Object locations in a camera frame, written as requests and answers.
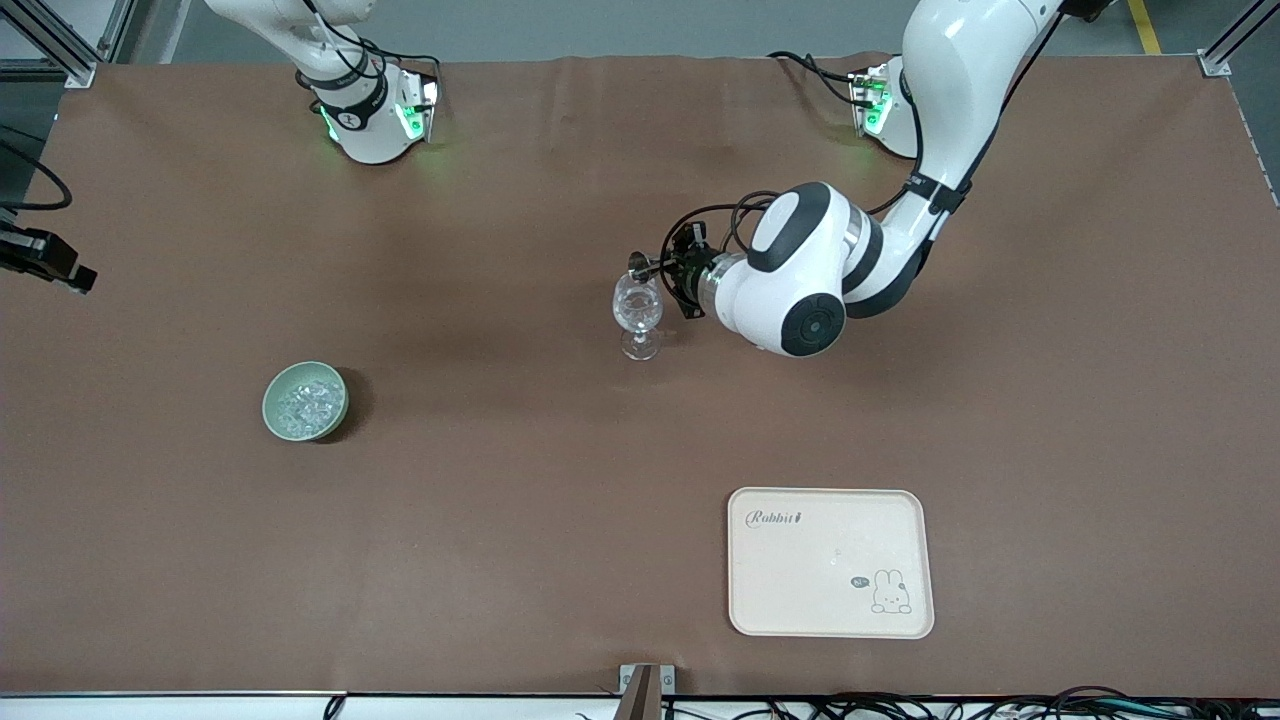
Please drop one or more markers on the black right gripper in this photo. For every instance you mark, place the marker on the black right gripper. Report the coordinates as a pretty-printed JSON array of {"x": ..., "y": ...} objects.
[{"x": 38, "y": 255}]

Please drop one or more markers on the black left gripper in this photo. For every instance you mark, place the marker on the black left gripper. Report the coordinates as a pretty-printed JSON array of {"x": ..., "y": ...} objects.
[{"x": 692, "y": 276}]

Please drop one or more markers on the steel double jigger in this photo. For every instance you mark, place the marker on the steel double jigger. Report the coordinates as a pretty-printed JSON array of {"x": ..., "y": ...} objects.
[{"x": 642, "y": 265}]

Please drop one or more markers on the clear ice cubes pile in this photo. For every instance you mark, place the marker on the clear ice cubes pile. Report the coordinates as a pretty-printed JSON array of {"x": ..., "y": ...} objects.
[{"x": 308, "y": 405}]

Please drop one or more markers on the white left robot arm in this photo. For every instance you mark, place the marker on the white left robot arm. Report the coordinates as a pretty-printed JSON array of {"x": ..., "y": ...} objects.
[{"x": 800, "y": 300}]

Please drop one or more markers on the clear stemmed wine glass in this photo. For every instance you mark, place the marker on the clear stemmed wine glass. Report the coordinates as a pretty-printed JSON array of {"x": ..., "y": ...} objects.
[{"x": 637, "y": 310}]

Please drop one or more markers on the brown table cover cloth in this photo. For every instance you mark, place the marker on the brown table cover cloth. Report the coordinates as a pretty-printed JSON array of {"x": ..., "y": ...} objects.
[{"x": 600, "y": 520}]

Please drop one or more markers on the pale green ceramic bowl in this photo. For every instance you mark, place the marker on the pale green ceramic bowl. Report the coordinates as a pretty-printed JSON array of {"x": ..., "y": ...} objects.
[{"x": 335, "y": 385}]

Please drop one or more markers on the white rabbit print tray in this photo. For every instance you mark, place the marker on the white rabbit print tray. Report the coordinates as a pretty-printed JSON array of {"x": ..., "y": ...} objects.
[{"x": 830, "y": 565}]

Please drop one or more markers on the aluminium frame post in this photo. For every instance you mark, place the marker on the aluminium frame post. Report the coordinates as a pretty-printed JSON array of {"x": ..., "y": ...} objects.
[
  {"x": 1235, "y": 40},
  {"x": 55, "y": 40}
]

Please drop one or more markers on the grey metal camera bracket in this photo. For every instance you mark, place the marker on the grey metal camera bracket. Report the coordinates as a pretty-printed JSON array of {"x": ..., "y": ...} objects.
[{"x": 645, "y": 690}]

